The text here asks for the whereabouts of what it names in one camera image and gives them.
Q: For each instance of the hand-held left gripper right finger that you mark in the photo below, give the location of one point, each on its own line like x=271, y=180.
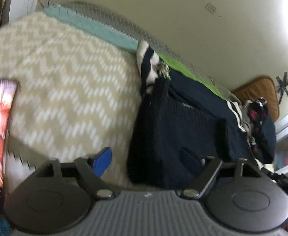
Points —
x=207, y=174

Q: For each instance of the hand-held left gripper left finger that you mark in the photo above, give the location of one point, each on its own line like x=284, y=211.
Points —
x=102, y=161

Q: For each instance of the navy and green knit sweater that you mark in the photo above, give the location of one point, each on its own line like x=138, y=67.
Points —
x=183, y=127

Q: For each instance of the white striped garment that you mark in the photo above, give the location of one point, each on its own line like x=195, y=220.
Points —
x=247, y=127

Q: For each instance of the navy red printed garment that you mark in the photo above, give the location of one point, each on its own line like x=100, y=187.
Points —
x=259, y=113

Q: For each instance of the beige chevron blanket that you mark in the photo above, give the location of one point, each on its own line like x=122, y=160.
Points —
x=60, y=78

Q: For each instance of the orange quilted pillow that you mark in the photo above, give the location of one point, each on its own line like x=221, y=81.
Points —
x=259, y=88

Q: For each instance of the teal quilted sheet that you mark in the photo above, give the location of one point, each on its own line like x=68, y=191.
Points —
x=90, y=27

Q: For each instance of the white wall plate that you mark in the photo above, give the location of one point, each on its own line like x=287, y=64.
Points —
x=210, y=8

